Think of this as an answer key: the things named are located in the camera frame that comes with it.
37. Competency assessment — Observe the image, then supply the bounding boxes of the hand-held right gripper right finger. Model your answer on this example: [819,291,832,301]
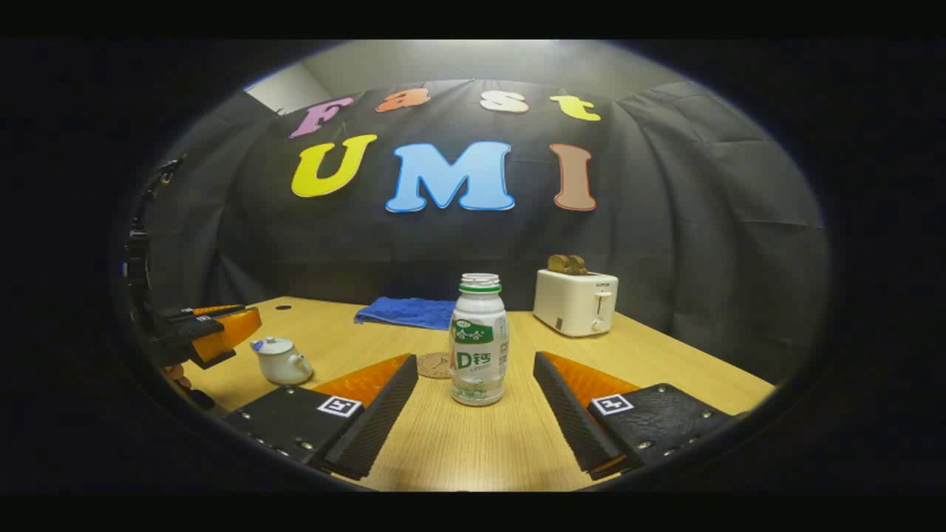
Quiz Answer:
[532,351,734,481]

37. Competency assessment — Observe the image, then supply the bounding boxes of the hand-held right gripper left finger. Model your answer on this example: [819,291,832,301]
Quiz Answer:
[220,353,420,481]

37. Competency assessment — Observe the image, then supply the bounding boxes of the white ceramic teacup with spout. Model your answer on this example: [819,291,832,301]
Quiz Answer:
[251,336,314,386]

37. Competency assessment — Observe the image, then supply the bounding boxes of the round wooden coaster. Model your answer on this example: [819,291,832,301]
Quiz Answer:
[416,352,453,380]

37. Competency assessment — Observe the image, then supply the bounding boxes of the white water bottle green label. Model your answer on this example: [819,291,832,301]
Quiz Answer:
[449,273,510,407]

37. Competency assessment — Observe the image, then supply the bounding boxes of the blue towel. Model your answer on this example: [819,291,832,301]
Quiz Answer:
[353,296,457,331]

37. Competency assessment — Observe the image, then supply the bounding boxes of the white toaster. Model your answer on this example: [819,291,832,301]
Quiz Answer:
[532,267,620,338]

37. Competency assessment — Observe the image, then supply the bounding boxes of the black backdrop cloth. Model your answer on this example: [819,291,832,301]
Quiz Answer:
[146,78,832,386]

